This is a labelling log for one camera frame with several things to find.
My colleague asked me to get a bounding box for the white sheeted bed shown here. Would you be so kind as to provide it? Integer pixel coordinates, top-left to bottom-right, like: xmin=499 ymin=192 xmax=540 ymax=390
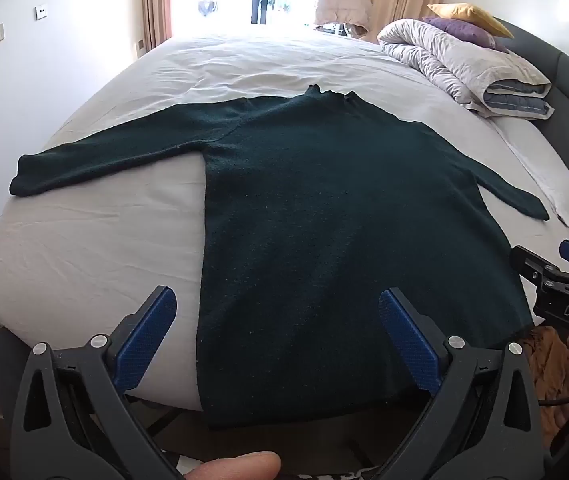
xmin=0 ymin=22 xmax=569 ymax=411

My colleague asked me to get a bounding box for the yellow pillow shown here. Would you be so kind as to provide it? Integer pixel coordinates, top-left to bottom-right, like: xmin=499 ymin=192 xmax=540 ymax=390
xmin=427 ymin=3 xmax=514 ymax=40

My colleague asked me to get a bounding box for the dark green sweater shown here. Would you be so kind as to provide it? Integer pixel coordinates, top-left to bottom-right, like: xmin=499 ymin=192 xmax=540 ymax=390
xmin=8 ymin=84 xmax=550 ymax=431

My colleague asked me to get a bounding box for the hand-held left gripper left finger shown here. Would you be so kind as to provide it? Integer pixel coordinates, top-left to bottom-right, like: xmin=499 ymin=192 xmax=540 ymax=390
xmin=9 ymin=286 xmax=185 ymax=480

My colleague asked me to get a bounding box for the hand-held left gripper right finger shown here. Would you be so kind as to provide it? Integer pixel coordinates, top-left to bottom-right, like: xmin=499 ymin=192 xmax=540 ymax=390
xmin=377 ymin=287 xmax=548 ymax=480

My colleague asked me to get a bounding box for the white puffer jacket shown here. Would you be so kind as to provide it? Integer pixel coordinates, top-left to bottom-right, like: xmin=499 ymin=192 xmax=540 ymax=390
xmin=313 ymin=0 xmax=373 ymax=38

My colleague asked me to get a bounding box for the black cable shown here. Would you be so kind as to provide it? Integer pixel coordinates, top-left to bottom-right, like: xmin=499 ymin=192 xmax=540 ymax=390
xmin=537 ymin=375 xmax=569 ymax=408

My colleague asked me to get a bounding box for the person's left hand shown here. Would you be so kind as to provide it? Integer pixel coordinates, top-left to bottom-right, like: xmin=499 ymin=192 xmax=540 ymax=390
xmin=184 ymin=451 xmax=282 ymax=480

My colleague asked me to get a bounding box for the folded grey duvet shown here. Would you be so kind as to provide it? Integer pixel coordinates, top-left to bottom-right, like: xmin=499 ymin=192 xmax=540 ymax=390
xmin=377 ymin=18 xmax=553 ymax=121

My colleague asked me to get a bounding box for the orange crumpled cloth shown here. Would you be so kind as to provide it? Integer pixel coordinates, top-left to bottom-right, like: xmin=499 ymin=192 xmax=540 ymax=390
xmin=527 ymin=327 xmax=569 ymax=411

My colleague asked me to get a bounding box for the black white patterned rug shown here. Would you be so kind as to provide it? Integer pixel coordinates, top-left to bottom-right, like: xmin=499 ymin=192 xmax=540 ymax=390
xmin=309 ymin=466 xmax=383 ymax=480

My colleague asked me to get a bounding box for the white pillow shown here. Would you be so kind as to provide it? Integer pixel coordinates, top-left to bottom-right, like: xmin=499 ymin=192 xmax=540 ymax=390
xmin=489 ymin=117 xmax=569 ymax=228

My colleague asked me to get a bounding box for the purple pillow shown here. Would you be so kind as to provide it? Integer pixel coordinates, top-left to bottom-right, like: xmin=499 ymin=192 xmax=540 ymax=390
xmin=422 ymin=16 xmax=510 ymax=53

